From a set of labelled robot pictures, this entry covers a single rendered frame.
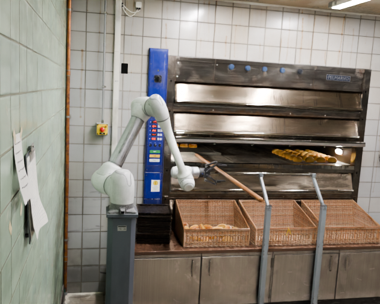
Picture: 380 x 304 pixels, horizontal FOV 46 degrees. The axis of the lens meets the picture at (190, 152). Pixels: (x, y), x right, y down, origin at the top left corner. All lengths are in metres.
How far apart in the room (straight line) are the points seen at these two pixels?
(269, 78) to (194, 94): 0.71
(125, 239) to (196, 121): 1.38
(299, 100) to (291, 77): 0.22
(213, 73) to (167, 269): 1.70
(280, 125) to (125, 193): 1.80
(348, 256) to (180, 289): 1.47
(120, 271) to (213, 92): 1.75
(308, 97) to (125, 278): 2.32
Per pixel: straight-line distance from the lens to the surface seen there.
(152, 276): 3.59
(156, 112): 3.10
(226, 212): 4.06
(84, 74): 3.79
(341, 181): 4.54
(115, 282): 3.11
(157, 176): 3.88
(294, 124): 4.22
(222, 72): 3.96
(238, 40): 4.01
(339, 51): 4.40
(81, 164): 3.85
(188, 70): 3.89
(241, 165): 4.07
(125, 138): 3.16
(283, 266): 3.87
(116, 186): 2.93
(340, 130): 4.43
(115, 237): 3.00
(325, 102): 4.33
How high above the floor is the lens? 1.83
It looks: 8 degrees down
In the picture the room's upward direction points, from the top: 3 degrees clockwise
